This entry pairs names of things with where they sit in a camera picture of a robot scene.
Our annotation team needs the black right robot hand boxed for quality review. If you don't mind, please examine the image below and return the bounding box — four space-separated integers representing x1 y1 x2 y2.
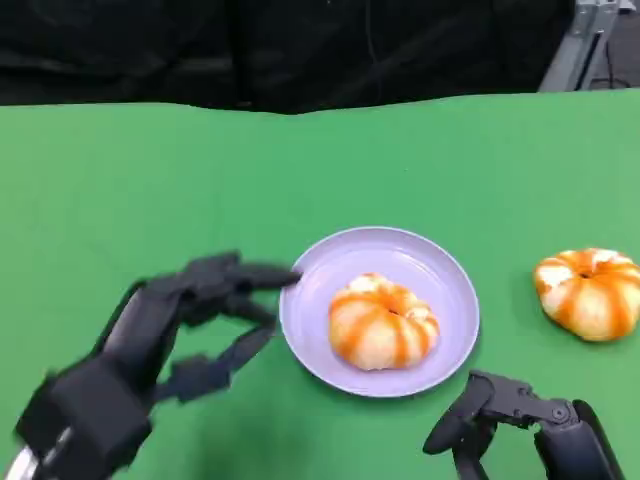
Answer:
422 368 627 480

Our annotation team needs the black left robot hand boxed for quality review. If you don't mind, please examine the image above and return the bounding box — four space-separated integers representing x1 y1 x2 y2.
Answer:
97 251 304 404

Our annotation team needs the orange white toy bread roll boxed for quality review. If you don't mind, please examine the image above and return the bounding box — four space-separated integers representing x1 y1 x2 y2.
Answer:
533 247 640 343
328 272 441 372

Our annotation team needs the lilac plate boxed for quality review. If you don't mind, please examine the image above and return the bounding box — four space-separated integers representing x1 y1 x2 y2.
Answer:
278 226 481 399

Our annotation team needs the green table cloth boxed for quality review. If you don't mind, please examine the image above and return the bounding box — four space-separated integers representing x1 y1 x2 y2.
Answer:
0 88 640 480

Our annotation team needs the black backdrop curtain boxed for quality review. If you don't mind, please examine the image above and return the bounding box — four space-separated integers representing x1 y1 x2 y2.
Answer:
0 0 579 115

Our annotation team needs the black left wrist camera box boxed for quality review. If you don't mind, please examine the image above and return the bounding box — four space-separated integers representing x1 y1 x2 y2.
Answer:
14 355 154 474

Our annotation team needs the black cable by frame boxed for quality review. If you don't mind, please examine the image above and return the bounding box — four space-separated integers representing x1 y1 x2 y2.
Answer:
599 39 631 90

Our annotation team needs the grey metal frame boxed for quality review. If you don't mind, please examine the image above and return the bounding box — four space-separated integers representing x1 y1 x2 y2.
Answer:
537 0 640 94

